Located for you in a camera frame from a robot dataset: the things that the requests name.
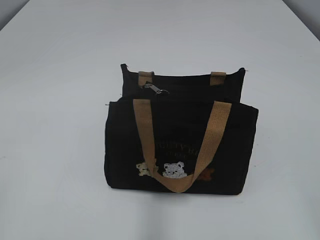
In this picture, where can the silver zipper pull with ring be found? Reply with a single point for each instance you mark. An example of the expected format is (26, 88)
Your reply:
(155, 89)

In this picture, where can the black canvas tote bag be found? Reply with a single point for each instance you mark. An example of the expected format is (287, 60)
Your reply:
(198, 139)

